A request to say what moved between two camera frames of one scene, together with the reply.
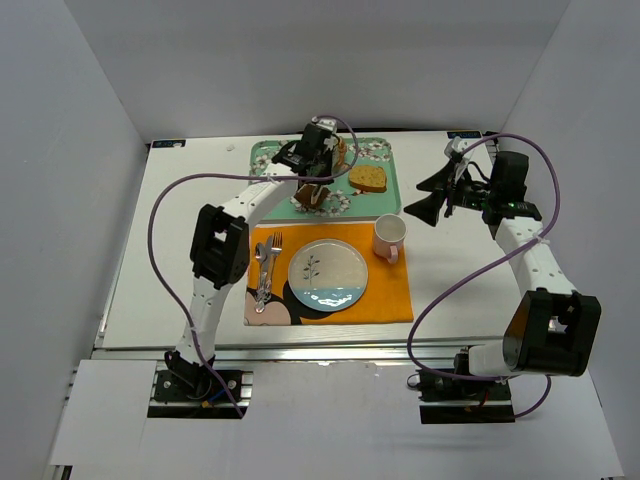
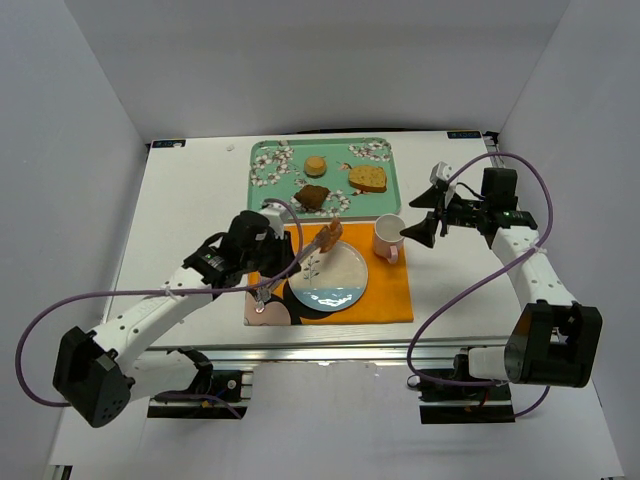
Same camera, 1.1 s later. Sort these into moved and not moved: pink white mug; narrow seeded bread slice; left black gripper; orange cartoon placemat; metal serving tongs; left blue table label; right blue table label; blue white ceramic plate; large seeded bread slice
Moved: metal serving tongs; narrow seeded bread slice; left black gripper
Not moved: blue white ceramic plate; right blue table label; pink white mug; left blue table label; large seeded bread slice; orange cartoon placemat
